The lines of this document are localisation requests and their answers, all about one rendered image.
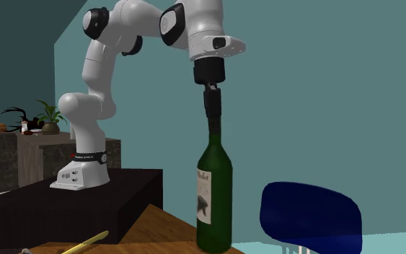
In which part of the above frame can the blue chair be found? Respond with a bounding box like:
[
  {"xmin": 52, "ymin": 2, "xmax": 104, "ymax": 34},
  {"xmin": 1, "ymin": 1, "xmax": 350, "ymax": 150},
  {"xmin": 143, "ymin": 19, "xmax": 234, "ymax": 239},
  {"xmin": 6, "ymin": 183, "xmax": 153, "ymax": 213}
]
[{"xmin": 259, "ymin": 180, "xmax": 363, "ymax": 254}]

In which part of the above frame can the yellow pen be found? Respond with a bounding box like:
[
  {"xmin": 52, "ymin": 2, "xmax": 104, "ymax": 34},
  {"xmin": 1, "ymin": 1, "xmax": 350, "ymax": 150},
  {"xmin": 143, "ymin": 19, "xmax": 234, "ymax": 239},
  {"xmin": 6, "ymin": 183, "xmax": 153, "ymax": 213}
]
[{"xmin": 61, "ymin": 229, "xmax": 110, "ymax": 254}]

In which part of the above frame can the dark robot stand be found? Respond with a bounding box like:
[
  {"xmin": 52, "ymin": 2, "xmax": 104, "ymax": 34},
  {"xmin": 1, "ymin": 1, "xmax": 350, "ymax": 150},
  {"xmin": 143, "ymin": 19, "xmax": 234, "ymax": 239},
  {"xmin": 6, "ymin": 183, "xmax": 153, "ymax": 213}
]
[{"xmin": 0, "ymin": 167, "xmax": 164, "ymax": 251}]

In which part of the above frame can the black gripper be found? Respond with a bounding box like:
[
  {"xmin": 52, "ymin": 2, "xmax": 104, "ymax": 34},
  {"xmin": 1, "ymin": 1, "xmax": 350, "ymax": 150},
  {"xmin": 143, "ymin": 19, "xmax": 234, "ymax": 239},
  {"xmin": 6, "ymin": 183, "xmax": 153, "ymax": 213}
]
[{"xmin": 193, "ymin": 56, "xmax": 226, "ymax": 119}]

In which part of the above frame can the green wine bottle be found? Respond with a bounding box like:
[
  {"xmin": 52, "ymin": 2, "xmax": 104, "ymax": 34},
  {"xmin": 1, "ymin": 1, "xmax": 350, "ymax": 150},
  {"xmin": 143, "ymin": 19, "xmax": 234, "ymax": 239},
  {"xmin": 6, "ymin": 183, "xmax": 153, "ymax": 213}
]
[{"xmin": 195, "ymin": 115, "xmax": 234, "ymax": 254}]

